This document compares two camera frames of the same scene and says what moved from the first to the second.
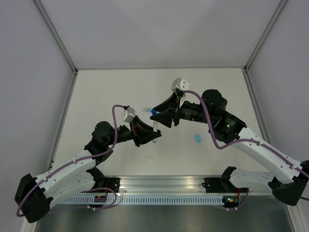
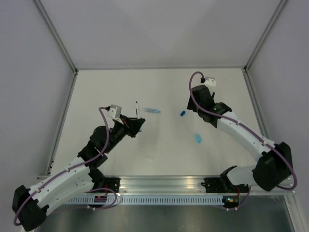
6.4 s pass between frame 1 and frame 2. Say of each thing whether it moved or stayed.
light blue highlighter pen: stayed
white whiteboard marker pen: moved
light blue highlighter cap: stayed
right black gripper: moved
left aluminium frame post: stayed
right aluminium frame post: stayed
